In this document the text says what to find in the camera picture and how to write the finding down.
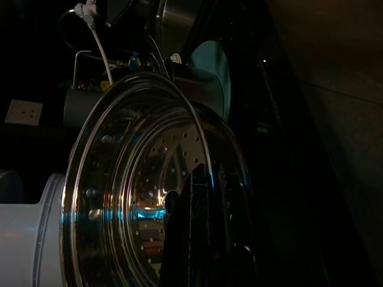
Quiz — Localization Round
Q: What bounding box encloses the white wall socket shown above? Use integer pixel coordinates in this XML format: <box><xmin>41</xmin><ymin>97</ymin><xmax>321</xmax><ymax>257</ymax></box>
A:
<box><xmin>4</xmin><ymin>99</ymin><xmax>44</xmax><ymax>126</ymax></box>

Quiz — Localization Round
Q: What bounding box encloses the white filter hose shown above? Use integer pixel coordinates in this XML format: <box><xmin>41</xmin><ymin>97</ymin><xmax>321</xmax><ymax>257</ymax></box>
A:
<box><xmin>86</xmin><ymin>17</ymin><xmax>114</xmax><ymax>86</ymax></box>

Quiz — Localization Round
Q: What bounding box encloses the white tiered storage rack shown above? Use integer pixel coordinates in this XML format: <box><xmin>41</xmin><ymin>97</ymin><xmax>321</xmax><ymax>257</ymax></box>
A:
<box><xmin>0</xmin><ymin>170</ymin><xmax>65</xmax><ymax>287</ymax></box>

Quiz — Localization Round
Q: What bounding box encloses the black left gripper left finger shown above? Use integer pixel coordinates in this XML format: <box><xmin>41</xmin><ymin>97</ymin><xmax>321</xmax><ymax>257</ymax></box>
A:
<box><xmin>160</xmin><ymin>164</ymin><xmax>213</xmax><ymax>287</ymax></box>

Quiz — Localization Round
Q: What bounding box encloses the chrome gooseneck faucet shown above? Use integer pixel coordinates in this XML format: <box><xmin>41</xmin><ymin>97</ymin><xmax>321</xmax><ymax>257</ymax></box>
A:
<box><xmin>58</xmin><ymin>8</ymin><xmax>141</xmax><ymax>72</ymax></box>

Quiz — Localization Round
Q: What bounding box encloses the grey cylindrical water filter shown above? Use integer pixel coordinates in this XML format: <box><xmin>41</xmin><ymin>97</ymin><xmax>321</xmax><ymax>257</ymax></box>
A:
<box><xmin>63</xmin><ymin>86</ymin><xmax>105</xmax><ymax>132</ymax></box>

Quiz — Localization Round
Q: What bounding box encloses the stainless steel bowl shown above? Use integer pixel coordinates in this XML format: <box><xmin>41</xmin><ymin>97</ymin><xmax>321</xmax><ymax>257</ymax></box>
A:
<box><xmin>155</xmin><ymin>0</ymin><xmax>200</xmax><ymax>59</ymax></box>

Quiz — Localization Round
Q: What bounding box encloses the blue round plate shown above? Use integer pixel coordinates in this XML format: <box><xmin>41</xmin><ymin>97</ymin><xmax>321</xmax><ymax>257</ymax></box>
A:
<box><xmin>190</xmin><ymin>40</ymin><xmax>233</xmax><ymax>120</ymax></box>

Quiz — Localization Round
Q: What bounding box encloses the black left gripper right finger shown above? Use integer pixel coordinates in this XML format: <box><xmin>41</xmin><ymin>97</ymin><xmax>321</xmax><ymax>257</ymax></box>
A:
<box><xmin>214</xmin><ymin>169</ymin><xmax>258</xmax><ymax>287</ymax></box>

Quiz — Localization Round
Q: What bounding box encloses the white faucet diverter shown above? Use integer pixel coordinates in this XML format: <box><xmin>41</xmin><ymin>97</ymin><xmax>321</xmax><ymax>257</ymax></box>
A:
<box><xmin>74</xmin><ymin>0</ymin><xmax>99</xmax><ymax>30</ymax></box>

